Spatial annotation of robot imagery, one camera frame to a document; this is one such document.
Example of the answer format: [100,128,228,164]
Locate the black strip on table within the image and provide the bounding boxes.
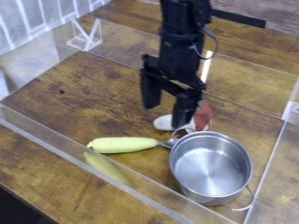
[212,10,267,28]

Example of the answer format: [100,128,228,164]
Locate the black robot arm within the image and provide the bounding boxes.
[140,0,211,128]

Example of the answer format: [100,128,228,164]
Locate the silver metal pot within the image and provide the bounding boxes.
[169,131,255,211]

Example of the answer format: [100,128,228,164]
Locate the yellow-green handled utensil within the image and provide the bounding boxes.
[86,136,177,154]

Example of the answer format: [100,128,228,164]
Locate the clear acrylic triangular bracket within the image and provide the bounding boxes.
[66,18,102,52]

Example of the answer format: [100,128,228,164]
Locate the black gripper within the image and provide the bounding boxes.
[140,29,205,129]

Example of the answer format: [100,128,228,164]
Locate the clear acrylic front barrier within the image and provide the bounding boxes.
[0,104,236,224]

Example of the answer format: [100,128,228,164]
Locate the white and brown plush mushroom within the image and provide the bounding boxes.
[153,101,212,131]

